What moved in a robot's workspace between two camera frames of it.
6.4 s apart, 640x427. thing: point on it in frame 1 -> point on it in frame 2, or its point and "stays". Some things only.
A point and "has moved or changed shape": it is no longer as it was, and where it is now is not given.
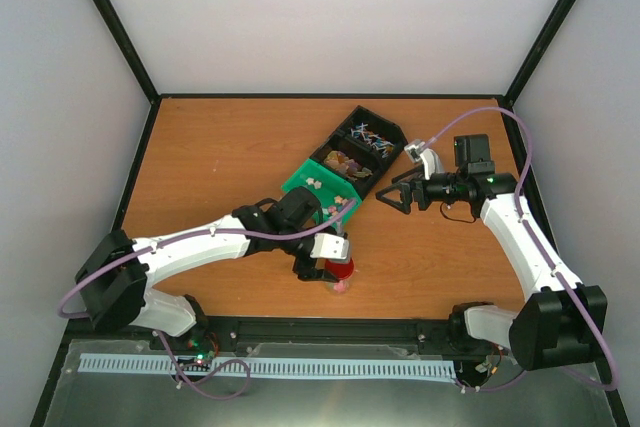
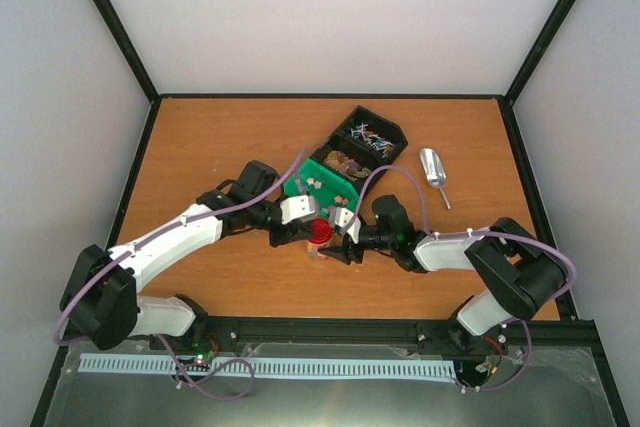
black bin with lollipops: [361, 148] stays
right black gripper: [416, 186] -> [344, 254]
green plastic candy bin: [335, 193] stays
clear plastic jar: [338, 287] has moved or changed shape
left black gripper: [308, 272] -> [291, 234]
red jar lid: [342, 270] -> [322, 230]
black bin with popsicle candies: [350, 162] stays
